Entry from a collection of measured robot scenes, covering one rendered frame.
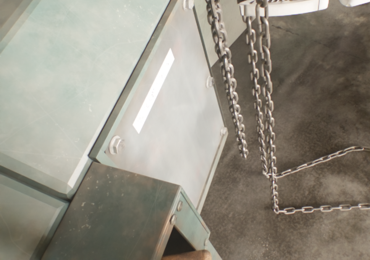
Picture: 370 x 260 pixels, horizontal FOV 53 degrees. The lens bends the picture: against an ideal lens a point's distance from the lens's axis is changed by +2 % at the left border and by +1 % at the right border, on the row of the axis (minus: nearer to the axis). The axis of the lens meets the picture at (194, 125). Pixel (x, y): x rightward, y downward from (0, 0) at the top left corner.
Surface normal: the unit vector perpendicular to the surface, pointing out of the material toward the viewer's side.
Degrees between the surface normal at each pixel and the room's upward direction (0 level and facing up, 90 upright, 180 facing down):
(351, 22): 0
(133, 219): 0
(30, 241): 45
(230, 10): 90
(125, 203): 0
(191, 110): 90
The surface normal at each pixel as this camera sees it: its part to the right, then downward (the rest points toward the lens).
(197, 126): 0.92, 0.19
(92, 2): 0.50, -0.22
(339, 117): -0.21, -0.51
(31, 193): 0.59, -0.49
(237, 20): 0.75, 0.47
